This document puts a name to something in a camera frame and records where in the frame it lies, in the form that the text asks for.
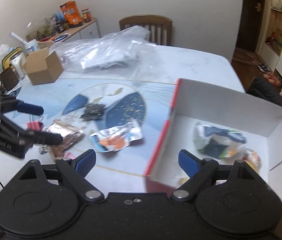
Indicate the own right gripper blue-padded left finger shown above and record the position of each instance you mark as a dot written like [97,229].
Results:
[73,173]

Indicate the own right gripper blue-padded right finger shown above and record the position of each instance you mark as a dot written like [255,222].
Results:
[200,173]

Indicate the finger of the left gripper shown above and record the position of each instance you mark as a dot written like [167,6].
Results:
[45,138]
[29,109]

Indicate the white blue tissue pack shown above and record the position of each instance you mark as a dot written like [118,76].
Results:
[218,142]

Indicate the tan squishy pig toy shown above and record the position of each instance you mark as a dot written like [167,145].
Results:
[252,159]

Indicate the pink binder clip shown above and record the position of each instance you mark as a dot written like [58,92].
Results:
[35,123]

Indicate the brown mug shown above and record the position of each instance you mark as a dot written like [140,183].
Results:
[8,79]

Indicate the gold foil packet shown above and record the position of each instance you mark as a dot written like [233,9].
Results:
[71,136]

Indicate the white blue snack packet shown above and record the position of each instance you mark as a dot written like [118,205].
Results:
[116,138]

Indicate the small brown cardboard box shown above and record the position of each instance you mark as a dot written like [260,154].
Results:
[43,67]

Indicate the white electric kettle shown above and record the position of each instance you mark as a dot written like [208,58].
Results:
[17,60]

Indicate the red white cardboard box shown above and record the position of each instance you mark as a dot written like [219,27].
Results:
[219,123]

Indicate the bag of black beads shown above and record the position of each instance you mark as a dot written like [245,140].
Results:
[93,111]

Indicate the printed glass jar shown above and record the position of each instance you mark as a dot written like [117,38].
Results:
[32,46]

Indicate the glass terrarium bowl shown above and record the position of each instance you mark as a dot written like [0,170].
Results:
[40,29]

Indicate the white side cabinet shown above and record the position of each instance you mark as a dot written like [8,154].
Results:
[87,31]

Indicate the orange snack bag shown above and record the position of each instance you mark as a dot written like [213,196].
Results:
[71,14]

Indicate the red lidded jar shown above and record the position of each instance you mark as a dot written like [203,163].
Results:
[86,15]

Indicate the large clear plastic bag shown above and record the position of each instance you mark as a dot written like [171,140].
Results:
[122,49]

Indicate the brown wooden chair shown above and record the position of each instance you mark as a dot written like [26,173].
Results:
[160,27]

